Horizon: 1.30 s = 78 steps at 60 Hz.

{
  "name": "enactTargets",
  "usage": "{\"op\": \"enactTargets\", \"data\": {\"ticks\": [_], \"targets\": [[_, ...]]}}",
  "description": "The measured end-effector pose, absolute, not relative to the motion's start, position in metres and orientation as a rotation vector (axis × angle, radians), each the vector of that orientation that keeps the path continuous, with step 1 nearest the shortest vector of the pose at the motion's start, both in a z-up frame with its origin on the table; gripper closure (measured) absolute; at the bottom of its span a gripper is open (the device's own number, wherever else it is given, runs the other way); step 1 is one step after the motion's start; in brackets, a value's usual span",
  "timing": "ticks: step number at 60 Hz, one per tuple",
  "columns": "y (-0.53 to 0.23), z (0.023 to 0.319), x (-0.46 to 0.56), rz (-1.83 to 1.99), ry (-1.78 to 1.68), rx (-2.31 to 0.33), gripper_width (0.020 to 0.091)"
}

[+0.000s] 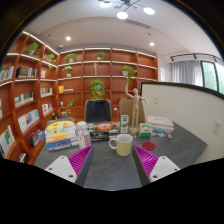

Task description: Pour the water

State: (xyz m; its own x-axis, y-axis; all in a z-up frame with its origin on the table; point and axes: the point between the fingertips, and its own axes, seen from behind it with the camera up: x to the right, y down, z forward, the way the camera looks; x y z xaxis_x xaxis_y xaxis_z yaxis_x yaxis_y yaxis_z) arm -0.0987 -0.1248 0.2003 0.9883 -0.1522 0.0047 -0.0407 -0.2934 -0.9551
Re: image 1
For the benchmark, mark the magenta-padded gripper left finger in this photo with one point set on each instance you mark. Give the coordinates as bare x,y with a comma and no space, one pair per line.
60,166

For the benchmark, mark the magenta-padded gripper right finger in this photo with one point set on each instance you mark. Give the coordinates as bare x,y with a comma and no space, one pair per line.
163,166

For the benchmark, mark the clear plastic water bottle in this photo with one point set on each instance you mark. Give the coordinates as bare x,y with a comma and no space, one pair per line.
83,136

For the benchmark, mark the flat round red coaster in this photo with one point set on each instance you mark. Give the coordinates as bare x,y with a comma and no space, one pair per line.
148,146

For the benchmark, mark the round colourful sticker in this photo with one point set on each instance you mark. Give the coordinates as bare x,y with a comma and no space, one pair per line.
169,136
160,134

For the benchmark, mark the stack of colourful books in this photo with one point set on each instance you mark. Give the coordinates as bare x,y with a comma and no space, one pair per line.
61,135

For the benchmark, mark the small green white box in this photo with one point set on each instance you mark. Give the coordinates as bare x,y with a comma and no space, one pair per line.
145,130

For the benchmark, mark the stack of white books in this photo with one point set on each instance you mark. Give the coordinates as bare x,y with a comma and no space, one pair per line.
160,123

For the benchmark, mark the yellow striped mug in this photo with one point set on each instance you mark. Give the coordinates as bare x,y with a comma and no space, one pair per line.
124,146

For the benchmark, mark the tall green white carton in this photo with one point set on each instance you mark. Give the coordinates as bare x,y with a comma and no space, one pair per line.
124,124

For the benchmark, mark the dark blue office chair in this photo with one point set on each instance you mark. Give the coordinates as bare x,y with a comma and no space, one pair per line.
98,110

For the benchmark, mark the wooden artist mannequin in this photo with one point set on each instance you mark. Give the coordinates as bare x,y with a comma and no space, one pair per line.
135,103

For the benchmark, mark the wooden shelf unit with books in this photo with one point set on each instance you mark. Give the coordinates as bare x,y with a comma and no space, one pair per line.
50,90

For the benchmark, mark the grey curtain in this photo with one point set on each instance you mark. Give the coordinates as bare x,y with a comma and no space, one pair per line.
186,72

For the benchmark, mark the black framed window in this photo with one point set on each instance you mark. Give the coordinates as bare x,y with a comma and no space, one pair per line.
210,76

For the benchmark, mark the recessed ceiling downlight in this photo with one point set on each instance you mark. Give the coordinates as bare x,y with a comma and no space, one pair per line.
68,38
152,44

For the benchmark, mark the ceiling air vent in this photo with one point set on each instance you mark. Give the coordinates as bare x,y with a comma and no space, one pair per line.
137,23

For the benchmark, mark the branched ceiling light fixture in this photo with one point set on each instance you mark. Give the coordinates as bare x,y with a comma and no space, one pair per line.
122,14

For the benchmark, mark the white wall socket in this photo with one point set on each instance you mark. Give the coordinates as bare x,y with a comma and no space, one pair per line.
217,127

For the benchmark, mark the white wall switch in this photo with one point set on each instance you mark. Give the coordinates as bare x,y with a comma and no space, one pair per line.
156,100

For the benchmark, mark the black curtain rail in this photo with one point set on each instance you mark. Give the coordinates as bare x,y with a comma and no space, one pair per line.
195,55

